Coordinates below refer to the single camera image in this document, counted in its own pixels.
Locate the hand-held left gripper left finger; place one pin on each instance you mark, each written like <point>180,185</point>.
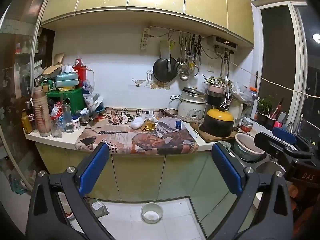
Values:
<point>93,170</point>

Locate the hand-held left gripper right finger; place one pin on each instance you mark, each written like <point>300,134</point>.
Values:
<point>227,170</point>

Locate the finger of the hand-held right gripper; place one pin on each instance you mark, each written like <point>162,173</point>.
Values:
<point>285,135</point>
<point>265,143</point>

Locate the white printed wrapper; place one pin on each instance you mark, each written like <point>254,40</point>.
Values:
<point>125,118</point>

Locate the white tissue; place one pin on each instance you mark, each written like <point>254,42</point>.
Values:
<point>137,123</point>

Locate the small blue box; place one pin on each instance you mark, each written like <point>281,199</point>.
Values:
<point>178,125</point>

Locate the gold foil wrapper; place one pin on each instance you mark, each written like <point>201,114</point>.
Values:
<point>148,125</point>

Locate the clear plastic wrap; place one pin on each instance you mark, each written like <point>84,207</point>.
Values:
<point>153,118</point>

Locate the small black tube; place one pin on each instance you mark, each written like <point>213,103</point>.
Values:
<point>149,111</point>

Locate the steel faucet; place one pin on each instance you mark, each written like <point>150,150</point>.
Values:
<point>290,126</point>

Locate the pink cup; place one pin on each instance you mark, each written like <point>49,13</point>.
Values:
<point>278,124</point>

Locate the white pink rimmed basin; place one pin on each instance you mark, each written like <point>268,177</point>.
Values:
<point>248,143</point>

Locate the black cup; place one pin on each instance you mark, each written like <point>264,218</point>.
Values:
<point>270,123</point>

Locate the green patterned basin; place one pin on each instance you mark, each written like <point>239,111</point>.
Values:
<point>243,156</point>

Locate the grey dish cloth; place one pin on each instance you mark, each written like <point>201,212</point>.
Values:
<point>225,146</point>

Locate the stack of small bowls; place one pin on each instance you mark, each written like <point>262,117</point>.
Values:
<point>247,125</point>

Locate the potted green plant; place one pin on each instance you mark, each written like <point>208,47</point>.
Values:
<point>264,106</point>

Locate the white plastic bottle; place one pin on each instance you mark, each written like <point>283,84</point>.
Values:
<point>254,108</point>

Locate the grey paper bag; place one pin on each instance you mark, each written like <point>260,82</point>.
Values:
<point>100,208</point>

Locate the white thermos jug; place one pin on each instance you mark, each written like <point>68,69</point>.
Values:
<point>237,113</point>

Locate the printed newspaper sheet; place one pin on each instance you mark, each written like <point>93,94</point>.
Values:
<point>120,137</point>

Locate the black pot yellow lid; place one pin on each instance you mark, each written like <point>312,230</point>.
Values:
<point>217,125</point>

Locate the wooden cutting board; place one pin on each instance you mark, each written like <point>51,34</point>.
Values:
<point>200,132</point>

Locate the white labelled jar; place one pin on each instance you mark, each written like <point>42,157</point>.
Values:
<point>76,124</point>

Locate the pink floor bowl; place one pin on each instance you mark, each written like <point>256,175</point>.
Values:
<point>70,215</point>

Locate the dark glass jar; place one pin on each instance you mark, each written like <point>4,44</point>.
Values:
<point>84,117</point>

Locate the orange lid plastic container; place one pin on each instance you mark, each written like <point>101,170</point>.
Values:
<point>253,90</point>

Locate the clear plastic bottle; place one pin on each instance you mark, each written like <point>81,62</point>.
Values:
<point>68,121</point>

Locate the clear drinking glass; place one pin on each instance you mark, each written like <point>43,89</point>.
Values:
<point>56,128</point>

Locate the blue bowl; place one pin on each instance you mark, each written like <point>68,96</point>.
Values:
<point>98,109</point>

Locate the small black pot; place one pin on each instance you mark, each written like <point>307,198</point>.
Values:
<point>215,101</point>

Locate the white round lid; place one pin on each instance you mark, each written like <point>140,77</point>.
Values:
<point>96,101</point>

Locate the steel bowl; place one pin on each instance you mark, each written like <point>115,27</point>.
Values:
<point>215,94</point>

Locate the red white snack packet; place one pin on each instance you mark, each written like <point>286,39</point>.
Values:
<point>56,110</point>

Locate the white rice cooker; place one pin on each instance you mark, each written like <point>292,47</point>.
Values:
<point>191,107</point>

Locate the pink utensil holder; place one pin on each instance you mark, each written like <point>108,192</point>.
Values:
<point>216,88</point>

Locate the green metal box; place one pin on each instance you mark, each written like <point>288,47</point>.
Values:
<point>72,98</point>

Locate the stack of brown paper cups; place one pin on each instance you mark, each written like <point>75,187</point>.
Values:
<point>42,115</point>

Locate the clear plastic bag bundle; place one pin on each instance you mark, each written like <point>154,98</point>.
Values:
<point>87,93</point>

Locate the bundle of chopsticks and spoons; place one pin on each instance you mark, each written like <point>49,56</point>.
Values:
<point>216,80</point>

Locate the white framed window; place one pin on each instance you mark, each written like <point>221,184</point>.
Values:
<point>275,55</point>

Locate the yellow oil bottle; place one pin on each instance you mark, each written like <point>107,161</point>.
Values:
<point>26,123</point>

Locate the teal tissue box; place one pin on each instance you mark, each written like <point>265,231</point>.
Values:
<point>66,80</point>

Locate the red thermos can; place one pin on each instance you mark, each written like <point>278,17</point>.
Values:
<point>80,73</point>

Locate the steel ladle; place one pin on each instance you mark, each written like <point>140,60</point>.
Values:
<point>184,76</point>

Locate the brown cardboard piece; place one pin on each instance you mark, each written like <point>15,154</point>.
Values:
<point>53,67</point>

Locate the steel slotted spoon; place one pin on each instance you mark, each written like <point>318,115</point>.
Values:
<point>182,67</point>

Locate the black frying pan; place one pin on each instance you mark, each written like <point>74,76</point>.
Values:
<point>161,72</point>

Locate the etched glass door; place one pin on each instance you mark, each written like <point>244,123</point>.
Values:
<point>17,80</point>

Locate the dark wooden shelf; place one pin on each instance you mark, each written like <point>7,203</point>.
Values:
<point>46,52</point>

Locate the steel cleaver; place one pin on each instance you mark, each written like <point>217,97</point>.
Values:
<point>165,52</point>

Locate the yellow peeler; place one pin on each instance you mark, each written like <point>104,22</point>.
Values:
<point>172,43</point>

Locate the white power strip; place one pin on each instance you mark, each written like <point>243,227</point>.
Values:
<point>145,40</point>

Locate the white wall socket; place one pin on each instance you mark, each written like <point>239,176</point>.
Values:
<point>211,68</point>

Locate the white wall water heater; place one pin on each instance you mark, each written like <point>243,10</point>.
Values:
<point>222,42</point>

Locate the yellow wall cabinet unit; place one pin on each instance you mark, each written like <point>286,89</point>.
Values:
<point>155,0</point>

